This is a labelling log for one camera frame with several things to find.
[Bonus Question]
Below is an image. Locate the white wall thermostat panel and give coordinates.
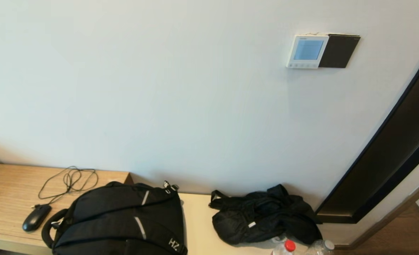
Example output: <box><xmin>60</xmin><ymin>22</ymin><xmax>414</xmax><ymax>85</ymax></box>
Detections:
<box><xmin>286</xmin><ymin>34</ymin><xmax>329</xmax><ymax>69</ymax></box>

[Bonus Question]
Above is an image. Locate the white low cabinet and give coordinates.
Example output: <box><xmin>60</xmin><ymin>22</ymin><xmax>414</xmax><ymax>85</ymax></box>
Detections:
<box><xmin>178</xmin><ymin>193</ymin><xmax>312</xmax><ymax>255</ymax></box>

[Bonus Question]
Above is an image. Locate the crumpled black fabric bag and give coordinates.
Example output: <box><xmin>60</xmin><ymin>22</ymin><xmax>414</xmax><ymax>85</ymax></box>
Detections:
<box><xmin>209</xmin><ymin>184</ymin><xmax>323</xmax><ymax>245</ymax></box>

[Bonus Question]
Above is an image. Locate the black backpack with grey stripes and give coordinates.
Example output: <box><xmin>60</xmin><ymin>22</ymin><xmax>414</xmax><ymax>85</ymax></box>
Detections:
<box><xmin>41</xmin><ymin>181</ymin><xmax>188</xmax><ymax>255</ymax></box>

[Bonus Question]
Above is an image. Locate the red cap water bottle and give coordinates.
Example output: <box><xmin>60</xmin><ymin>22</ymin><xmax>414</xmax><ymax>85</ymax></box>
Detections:
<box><xmin>272</xmin><ymin>240</ymin><xmax>297</xmax><ymax>255</ymax></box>

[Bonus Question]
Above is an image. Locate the white cap clear bottle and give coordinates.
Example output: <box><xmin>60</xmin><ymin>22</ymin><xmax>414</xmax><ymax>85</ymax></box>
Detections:
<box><xmin>304</xmin><ymin>239</ymin><xmax>335</xmax><ymax>255</ymax></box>

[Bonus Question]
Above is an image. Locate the black computer mouse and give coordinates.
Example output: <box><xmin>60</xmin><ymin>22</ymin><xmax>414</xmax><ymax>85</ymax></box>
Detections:
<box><xmin>22</xmin><ymin>204</ymin><xmax>52</xmax><ymax>232</ymax></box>

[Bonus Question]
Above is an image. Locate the brown wooden floor trim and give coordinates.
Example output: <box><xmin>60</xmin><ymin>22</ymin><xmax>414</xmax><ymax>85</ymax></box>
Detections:
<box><xmin>335</xmin><ymin>174</ymin><xmax>419</xmax><ymax>248</ymax></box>

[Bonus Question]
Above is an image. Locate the wooden desk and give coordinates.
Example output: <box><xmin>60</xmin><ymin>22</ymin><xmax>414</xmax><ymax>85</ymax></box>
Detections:
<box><xmin>0</xmin><ymin>162</ymin><xmax>134</xmax><ymax>255</ymax></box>

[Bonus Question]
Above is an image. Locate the thin black mouse cable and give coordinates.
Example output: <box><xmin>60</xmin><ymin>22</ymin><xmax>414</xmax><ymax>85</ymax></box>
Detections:
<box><xmin>31</xmin><ymin>166</ymin><xmax>99</xmax><ymax>209</ymax></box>

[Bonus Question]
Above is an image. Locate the dark wall switch plate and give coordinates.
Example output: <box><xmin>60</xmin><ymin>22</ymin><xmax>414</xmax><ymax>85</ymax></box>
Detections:
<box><xmin>318</xmin><ymin>34</ymin><xmax>361</xmax><ymax>68</ymax></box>

